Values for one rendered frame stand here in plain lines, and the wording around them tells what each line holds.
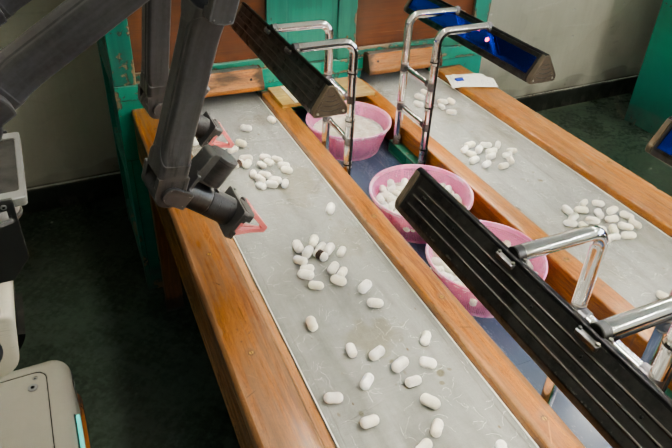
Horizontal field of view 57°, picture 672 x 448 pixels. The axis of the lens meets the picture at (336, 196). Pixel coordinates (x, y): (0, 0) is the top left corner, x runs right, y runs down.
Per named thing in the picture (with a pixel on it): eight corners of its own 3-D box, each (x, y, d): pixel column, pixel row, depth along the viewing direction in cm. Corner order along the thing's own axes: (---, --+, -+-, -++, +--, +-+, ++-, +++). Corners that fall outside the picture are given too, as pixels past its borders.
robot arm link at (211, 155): (140, 173, 111) (158, 203, 106) (177, 124, 108) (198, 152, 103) (189, 189, 120) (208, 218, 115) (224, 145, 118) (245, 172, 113)
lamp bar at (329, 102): (313, 119, 127) (313, 87, 123) (230, 28, 174) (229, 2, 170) (348, 114, 130) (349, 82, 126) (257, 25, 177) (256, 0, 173)
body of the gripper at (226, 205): (237, 188, 124) (208, 173, 120) (252, 216, 117) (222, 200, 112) (218, 212, 126) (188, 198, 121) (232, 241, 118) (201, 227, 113)
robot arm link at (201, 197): (167, 190, 115) (173, 207, 111) (189, 162, 114) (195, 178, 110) (197, 204, 120) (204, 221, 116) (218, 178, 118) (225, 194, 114)
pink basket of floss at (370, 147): (371, 174, 181) (373, 146, 175) (290, 154, 189) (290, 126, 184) (400, 137, 201) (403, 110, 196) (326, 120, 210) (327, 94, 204)
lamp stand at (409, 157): (419, 182, 178) (439, 30, 154) (387, 150, 193) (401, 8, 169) (474, 170, 185) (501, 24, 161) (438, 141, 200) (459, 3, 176)
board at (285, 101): (282, 108, 195) (282, 105, 194) (267, 90, 206) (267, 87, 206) (375, 94, 207) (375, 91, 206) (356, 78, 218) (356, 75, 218)
